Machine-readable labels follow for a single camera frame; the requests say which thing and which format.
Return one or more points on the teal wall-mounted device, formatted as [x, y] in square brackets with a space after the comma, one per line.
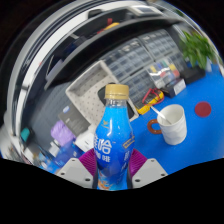
[25, 135]

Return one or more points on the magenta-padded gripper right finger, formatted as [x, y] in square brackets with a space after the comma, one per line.
[151, 170]

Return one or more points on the clear box with coloured parts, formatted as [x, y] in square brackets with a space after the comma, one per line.
[163, 71]

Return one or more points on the yellow multimeter with red leads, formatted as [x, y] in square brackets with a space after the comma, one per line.
[150, 106]

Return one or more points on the black rectangular pouch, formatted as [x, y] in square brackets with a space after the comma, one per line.
[101, 96]

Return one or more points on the purple plastic bag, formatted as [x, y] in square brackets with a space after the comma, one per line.
[61, 133]

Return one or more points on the flat black case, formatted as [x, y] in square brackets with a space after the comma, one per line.
[193, 73]

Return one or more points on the dark grey carton box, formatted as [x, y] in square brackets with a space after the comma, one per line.
[75, 120]

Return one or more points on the white carton box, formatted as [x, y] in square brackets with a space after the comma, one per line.
[85, 140]

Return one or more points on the flat round red coaster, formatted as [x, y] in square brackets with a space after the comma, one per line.
[203, 109]

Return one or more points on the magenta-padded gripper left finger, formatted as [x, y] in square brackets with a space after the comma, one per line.
[71, 170]

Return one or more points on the black box with white label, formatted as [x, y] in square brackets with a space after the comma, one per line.
[178, 87]

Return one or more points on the green potted plant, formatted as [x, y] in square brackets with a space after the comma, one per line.
[196, 48]

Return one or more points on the white perforated tray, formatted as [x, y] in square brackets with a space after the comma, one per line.
[86, 96]

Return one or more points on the black overhead workbench shelf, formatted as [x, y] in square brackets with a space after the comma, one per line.
[100, 43]

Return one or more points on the blue drink bottle yellow cap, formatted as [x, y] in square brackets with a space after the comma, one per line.
[115, 133]

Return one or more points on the metal spoon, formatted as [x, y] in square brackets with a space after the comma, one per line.
[160, 114]

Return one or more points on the blue carton box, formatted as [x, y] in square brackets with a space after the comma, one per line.
[66, 153]

